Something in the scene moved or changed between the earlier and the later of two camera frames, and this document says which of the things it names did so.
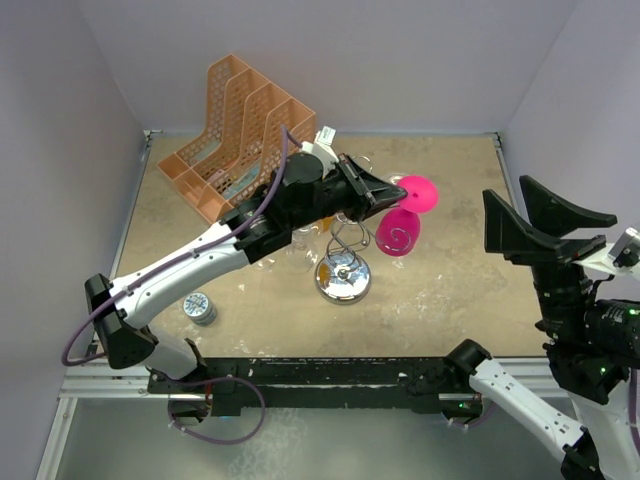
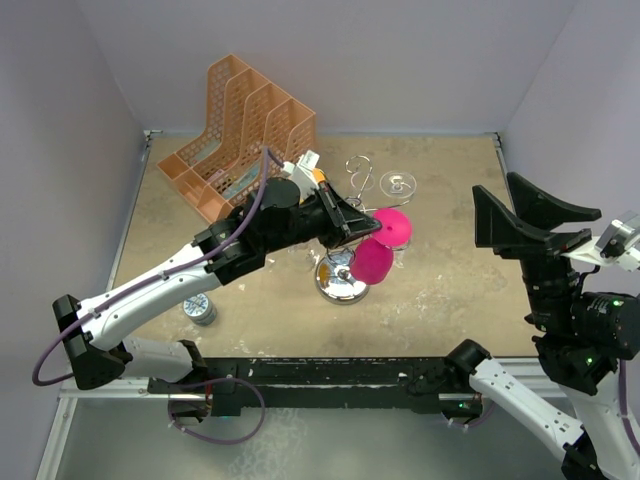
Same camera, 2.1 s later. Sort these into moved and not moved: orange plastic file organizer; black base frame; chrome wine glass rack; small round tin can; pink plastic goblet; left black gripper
Moved: pink plastic goblet; left black gripper
Not moved: chrome wine glass rack; orange plastic file organizer; black base frame; small round tin can
